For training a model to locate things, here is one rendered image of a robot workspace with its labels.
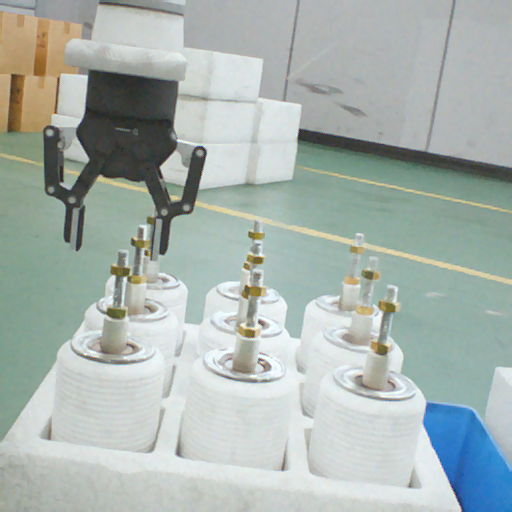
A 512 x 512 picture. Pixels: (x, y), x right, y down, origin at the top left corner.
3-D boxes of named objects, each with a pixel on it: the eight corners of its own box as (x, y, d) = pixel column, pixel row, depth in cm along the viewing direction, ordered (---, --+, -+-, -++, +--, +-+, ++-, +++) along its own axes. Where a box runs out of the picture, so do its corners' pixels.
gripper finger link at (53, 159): (62, 122, 69) (72, 190, 70) (41, 124, 69) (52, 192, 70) (55, 124, 67) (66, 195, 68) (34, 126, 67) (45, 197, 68)
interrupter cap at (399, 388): (422, 384, 75) (424, 377, 75) (406, 412, 68) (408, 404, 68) (344, 364, 78) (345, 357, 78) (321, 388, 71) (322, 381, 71)
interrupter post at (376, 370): (389, 386, 74) (396, 352, 73) (383, 394, 72) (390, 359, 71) (364, 379, 75) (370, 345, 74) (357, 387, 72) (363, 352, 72)
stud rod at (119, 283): (106, 332, 72) (115, 249, 70) (114, 329, 73) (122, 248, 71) (115, 335, 71) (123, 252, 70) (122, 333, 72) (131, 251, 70)
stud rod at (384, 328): (369, 365, 73) (384, 285, 71) (378, 364, 73) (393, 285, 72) (376, 369, 72) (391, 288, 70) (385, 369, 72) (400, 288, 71)
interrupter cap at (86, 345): (126, 375, 68) (127, 367, 68) (52, 352, 70) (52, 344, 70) (169, 351, 75) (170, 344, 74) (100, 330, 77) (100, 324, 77)
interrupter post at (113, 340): (117, 358, 71) (120, 323, 70) (93, 351, 72) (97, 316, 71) (131, 351, 73) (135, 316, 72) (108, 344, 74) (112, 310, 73)
